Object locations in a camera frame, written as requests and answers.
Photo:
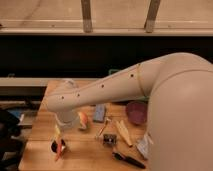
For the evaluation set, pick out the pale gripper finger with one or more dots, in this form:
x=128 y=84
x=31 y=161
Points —
x=57 y=131

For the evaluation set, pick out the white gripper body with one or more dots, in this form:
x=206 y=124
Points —
x=67 y=119

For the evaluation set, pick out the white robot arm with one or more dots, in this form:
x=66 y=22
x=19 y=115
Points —
x=180 y=109

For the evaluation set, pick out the purple bowl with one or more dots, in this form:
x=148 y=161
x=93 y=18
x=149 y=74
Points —
x=136 y=112

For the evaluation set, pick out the red yellow apple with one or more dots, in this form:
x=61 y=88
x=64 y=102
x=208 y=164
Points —
x=83 y=121

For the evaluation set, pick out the blue sponge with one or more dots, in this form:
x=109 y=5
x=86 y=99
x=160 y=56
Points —
x=99 y=113

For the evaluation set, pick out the metal spoon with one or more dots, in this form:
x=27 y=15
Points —
x=107 y=121

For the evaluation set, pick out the black chair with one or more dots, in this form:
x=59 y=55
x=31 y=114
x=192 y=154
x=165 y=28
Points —
x=9 y=131

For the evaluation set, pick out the corn cob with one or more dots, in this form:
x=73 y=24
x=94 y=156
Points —
x=123 y=131

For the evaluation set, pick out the green plastic bin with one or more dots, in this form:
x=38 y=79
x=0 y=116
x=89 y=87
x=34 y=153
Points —
x=112 y=71

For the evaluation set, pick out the blue white crumpled cloth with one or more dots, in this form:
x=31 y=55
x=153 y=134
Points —
x=142 y=146

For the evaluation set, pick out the black handled brush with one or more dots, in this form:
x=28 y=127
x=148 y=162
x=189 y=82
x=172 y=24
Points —
x=110 y=140

